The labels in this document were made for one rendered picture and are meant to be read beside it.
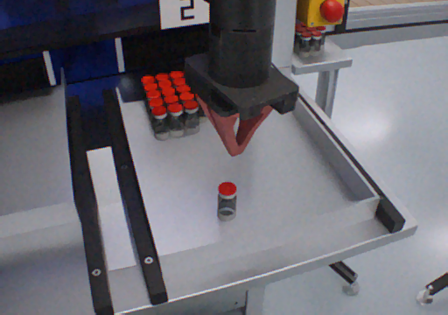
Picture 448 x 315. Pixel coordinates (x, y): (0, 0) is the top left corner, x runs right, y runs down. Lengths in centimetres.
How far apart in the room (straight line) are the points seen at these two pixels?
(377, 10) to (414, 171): 117
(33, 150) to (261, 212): 34
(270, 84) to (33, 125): 44
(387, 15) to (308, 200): 60
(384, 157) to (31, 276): 180
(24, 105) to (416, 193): 160
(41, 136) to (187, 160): 23
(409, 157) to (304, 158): 156
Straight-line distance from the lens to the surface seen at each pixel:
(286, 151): 62
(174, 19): 71
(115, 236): 52
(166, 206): 54
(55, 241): 54
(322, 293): 154
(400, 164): 210
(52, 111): 75
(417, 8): 110
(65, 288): 49
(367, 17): 102
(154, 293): 45
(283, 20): 78
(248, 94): 38
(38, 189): 61
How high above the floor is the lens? 127
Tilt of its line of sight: 39 degrees down
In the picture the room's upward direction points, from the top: straight up
